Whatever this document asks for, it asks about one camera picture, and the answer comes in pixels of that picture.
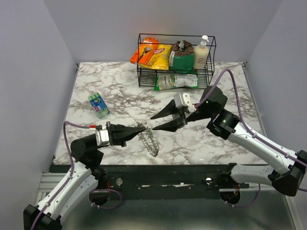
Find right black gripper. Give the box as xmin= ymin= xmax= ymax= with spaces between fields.
xmin=150 ymin=98 xmax=214 ymax=133

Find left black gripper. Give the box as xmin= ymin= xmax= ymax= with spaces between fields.
xmin=96 ymin=121 xmax=146 ymax=149

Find metal toothed key ring disc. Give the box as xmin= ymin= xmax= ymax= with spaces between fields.
xmin=136 ymin=121 xmax=160 ymax=157

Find key with green tag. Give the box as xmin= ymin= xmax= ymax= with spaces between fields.
xmin=147 ymin=128 xmax=153 ymax=137

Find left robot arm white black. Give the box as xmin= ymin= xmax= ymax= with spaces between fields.
xmin=23 ymin=122 xmax=146 ymax=230

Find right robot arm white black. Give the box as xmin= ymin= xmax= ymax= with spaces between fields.
xmin=152 ymin=86 xmax=307 ymax=196

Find green white snack bag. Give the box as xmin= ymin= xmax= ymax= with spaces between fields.
xmin=154 ymin=74 xmax=199 ymax=91

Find green blue sponge pack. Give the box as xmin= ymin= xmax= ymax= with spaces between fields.
xmin=88 ymin=92 xmax=110 ymax=119

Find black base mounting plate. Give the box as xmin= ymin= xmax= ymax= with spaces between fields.
xmin=49 ymin=164 xmax=280 ymax=200

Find brown green coffee bag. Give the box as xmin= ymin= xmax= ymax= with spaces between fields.
xmin=169 ymin=40 xmax=194 ymax=73

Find yellow chips bag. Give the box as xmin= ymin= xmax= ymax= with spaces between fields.
xmin=144 ymin=44 xmax=171 ymax=70

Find orange razor box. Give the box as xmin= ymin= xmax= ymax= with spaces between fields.
xmin=130 ymin=37 xmax=159 ymax=68

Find cream lotion pump bottle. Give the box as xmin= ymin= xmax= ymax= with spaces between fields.
xmin=193 ymin=35 xmax=209 ymax=69

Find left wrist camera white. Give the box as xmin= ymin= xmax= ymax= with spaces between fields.
xmin=95 ymin=125 xmax=110 ymax=147

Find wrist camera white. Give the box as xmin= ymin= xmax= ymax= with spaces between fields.
xmin=95 ymin=125 xmax=110 ymax=147
xmin=174 ymin=92 xmax=196 ymax=114

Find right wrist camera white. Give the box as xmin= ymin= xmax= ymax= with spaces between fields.
xmin=174 ymin=92 xmax=196 ymax=114

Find black wire shelf rack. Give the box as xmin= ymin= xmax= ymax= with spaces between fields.
xmin=130 ymin=34 xmax=216 ymax=91

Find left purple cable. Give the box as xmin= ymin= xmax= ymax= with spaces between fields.
xmin=29 ymin=120 xmax=123 ymax=230

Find purple cable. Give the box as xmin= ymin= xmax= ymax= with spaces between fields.
xmin=194 ymin=69 xmax=307 ymax=208
xmin=29 ymin=120 xmax=123 ymax=230

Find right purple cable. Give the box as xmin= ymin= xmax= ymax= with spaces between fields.
xmin=194 ymin=69 xmax=307 ymax=208

